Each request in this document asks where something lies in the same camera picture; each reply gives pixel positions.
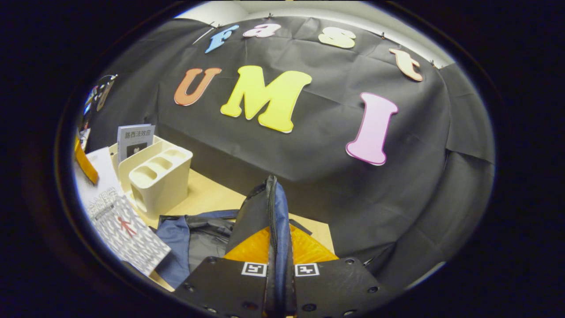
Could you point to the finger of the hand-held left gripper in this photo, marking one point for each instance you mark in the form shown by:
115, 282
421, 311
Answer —
86, 165

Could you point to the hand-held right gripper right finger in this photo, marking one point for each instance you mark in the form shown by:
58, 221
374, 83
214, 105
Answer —
335, 287

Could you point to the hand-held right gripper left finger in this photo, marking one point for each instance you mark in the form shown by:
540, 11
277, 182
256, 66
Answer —
220, 287

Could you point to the pale lavender book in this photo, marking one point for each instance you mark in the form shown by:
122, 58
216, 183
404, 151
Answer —
134, 137

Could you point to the blue schoolbag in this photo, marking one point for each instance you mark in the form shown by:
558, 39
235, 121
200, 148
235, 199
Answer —
176, 247

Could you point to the cream plastic bookshelf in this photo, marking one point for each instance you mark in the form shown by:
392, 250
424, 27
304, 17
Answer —
163, 185

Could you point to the grey patterned book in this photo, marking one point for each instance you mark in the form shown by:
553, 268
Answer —
128, 238

